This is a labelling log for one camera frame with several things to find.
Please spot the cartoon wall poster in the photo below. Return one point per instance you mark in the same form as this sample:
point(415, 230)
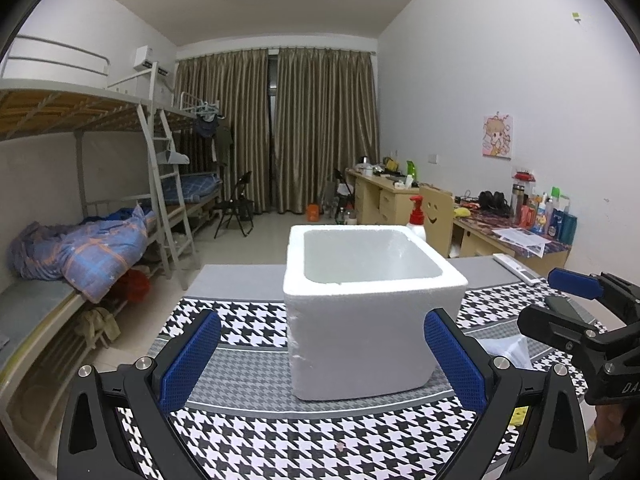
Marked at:
point(498, 136)

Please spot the cluster of toiletry bottles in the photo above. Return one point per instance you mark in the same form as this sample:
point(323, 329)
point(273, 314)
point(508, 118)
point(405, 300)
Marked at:
point(550, 220)

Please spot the yellow cloth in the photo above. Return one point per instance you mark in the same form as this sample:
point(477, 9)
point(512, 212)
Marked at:
point(462, 212)

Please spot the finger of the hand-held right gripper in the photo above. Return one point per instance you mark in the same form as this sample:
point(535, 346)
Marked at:
point(575, 282)
point(550, 322)

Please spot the grey mattress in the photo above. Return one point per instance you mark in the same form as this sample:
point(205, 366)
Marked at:
point(30, 310)

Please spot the desk with patterned cloth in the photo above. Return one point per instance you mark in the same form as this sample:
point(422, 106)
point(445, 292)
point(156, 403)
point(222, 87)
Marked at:
point(480, 222)

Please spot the green bottle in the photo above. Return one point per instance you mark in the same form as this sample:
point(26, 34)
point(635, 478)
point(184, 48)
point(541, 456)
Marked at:
point(411, 170)

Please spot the white air conditioner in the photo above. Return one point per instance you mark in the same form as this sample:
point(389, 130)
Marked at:
point(145, 57)

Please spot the orange container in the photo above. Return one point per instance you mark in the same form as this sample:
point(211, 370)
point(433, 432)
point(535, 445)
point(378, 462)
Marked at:
point(313, 213)

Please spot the white foam box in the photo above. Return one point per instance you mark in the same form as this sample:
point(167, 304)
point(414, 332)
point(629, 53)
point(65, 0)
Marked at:
point(360, 335)

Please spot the blue checked bedding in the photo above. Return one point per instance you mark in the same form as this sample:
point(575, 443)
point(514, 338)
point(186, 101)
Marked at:
point(200, 185)

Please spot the person's right hand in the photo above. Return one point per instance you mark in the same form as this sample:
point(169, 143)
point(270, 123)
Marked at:
point(607, 425)

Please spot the blue plaid quilt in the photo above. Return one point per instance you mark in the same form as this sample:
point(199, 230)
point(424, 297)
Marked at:
point(85, 255)

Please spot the black folding chair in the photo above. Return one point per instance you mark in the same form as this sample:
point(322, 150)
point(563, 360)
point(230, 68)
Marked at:
point(237, 206)
point(340, 180)

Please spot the beige cloth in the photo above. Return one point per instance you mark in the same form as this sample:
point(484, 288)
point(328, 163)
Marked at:
point(97, 322)

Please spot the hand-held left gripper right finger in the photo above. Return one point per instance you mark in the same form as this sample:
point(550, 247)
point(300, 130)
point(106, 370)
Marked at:
point(455, 360)

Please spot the yellow black bag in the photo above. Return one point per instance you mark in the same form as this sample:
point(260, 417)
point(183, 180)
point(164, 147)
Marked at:
point(391, 163)

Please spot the beige curtain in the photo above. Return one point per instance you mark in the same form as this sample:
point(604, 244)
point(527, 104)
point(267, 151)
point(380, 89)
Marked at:
point(325, 130)
point(235, 130)

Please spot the houndstooth grey mat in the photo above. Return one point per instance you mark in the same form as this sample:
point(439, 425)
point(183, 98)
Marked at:
point(250, 320)

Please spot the white metal bed ladder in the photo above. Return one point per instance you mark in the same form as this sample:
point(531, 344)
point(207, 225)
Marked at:
point(163, 200)

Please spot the white pump bottle red top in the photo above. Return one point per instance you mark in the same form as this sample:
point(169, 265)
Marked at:
point(418, 230)

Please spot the white remote control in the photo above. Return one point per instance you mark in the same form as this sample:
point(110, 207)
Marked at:
point(515, 267)

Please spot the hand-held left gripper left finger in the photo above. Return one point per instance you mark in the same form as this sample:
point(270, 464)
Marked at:
point(192, 360)

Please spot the white metal bunk bed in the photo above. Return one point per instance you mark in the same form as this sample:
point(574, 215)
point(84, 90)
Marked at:
point(60, 105)
point(185, 110)

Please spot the white printed papers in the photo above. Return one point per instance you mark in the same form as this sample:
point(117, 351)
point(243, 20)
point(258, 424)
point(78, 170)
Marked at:
point(520, 237)

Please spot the wooden chair with smiley cutout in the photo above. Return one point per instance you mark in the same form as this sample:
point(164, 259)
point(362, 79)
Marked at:
point(435, 215)

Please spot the dark hanging clothes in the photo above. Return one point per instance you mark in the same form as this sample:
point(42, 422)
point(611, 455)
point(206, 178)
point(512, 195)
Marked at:
point(222, 140)

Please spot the light wooden desk with drawers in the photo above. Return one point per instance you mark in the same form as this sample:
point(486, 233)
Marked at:
point(385, 202)

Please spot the steel flask with red top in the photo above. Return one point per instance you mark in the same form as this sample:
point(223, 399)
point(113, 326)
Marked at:
point(517, 200)

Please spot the white hanging tray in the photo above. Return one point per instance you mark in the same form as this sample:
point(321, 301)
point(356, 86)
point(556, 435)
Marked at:
point(179, 158)

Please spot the clear plastic bag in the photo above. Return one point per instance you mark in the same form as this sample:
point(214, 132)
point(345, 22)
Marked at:
point(505, 350)

